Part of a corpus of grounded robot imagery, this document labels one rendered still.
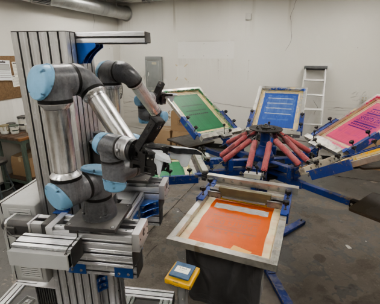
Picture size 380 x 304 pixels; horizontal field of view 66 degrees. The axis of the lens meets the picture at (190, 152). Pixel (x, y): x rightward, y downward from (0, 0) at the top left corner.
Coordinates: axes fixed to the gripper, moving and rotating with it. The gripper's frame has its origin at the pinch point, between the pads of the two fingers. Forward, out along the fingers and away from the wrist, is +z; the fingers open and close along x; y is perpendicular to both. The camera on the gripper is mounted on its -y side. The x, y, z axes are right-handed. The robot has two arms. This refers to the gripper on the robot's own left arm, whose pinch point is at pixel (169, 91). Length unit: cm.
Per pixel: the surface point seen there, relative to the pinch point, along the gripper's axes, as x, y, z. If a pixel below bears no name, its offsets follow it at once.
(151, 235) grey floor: -37, 174, 42
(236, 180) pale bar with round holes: 58, 57, 14
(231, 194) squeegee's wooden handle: 65, 58, -7
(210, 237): 72, 63, -51
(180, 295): 76, 75, -85
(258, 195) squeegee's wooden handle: 82, 52, -4
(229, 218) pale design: 73, 63, -26
